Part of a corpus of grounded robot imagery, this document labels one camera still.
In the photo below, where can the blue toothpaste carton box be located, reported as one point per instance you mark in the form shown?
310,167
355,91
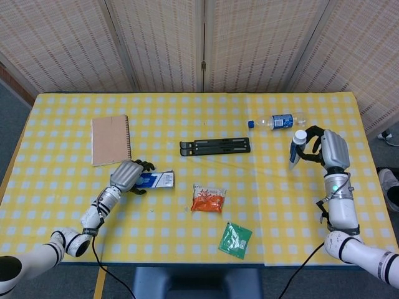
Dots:
162,180

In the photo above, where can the large grey sneaker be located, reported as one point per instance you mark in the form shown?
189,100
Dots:
388,187

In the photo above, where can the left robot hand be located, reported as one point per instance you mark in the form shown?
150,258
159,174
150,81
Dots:
124,176

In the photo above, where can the clear bottle with blue label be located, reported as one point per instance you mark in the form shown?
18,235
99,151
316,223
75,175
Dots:
282,121

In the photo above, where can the yellow checkered tablecloth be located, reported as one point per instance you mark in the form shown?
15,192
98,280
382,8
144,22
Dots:
171,236

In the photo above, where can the white-capped blue tube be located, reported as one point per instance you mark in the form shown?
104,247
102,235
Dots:
296,149

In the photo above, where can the brown spiral notebook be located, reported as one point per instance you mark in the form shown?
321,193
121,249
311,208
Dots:
109,140

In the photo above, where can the metal screen hinge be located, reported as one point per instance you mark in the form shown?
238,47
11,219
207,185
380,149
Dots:
203,65

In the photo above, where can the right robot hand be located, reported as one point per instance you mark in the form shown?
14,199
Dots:
335,149

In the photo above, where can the green foil sachet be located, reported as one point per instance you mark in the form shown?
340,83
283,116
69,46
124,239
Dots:
233,241

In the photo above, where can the black folding stand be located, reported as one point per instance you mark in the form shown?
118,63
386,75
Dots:
218,147

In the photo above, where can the yellow floor tape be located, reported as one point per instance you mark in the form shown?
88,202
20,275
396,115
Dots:
100,281

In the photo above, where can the orange snack packet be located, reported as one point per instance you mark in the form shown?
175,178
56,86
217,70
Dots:
207,202

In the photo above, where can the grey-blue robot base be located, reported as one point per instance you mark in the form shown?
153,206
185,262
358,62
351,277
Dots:
199,283

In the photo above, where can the woven folding screen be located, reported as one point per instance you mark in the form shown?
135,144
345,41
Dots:
162,43

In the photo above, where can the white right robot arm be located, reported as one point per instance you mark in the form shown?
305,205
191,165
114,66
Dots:
343,211

